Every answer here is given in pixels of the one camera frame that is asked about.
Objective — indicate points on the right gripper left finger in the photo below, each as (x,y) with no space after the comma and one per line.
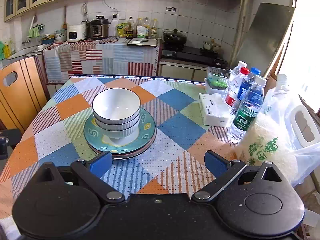
(89,174)

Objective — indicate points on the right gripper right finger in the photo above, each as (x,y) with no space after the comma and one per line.
(224,171)

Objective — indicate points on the teal egg plate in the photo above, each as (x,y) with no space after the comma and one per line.
(146,123)

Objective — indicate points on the white bowl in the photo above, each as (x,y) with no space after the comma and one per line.
(118,134)
(117,127)
(116,106)

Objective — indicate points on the white sun plate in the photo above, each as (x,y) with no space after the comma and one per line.
(125,148)

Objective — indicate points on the wooden chair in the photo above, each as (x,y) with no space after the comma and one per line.
(24,92)

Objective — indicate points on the bag of rice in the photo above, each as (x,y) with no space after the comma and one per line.
(264,142)

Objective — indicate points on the white tissue pack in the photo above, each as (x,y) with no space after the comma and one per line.
(214,111)

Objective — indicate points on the green label water bottle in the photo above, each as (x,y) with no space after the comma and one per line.
(246,110)

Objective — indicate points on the red label water bottle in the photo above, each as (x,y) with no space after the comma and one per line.
(234,82)

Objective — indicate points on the plastic basket with green items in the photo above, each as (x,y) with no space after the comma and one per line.
(215,81)

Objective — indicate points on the blue label water bottle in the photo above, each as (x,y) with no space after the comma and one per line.
(247,82)

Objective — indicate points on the patchwork counter cloth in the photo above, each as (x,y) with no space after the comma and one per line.
(113,56)

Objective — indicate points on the black gas stove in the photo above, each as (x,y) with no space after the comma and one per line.
(194,55)

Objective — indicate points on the white rice cooker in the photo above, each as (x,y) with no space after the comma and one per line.
(76,33)

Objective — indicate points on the glass lid pot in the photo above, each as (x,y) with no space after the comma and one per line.
(211,45)

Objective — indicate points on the black cutting board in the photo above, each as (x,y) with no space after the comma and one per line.
(143,42)

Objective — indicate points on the black wok on stove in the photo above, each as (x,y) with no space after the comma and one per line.
(174,40)

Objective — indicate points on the black pressure cooker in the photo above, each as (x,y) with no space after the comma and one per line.
(98,28)

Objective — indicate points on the yellow oil bottle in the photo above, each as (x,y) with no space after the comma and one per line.
(153,29)

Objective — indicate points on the clear plastic handle bag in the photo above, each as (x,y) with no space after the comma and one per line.
(297,135)

